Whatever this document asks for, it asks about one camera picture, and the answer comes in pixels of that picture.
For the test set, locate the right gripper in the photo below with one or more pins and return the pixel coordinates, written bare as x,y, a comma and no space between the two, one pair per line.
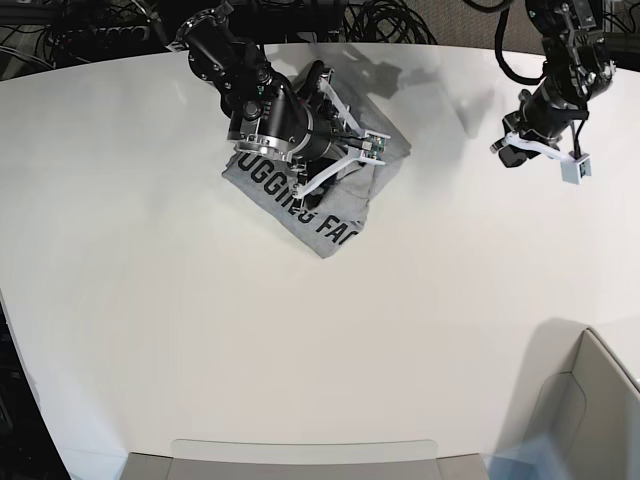
301,119

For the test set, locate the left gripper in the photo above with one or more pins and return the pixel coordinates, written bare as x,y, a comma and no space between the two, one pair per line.
539,118

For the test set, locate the grey T-shirt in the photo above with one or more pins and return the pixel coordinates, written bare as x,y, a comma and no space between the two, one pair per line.
343,212

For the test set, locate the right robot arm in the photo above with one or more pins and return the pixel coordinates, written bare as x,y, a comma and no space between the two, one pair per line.
253,94

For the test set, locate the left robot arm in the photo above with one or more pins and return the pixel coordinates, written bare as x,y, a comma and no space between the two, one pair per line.
576,70

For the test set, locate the grey bin right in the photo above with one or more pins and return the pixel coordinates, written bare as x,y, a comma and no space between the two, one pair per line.
584,423

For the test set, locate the black power strip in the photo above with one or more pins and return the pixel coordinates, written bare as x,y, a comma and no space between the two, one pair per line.
112,35

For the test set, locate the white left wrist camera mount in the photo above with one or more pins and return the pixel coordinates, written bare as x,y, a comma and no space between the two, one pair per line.
574,168

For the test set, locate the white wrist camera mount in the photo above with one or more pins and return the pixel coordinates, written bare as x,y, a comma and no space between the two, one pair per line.
335,140
574,168

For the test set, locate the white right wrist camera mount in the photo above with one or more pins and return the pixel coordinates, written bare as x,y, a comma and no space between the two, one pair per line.
335,140

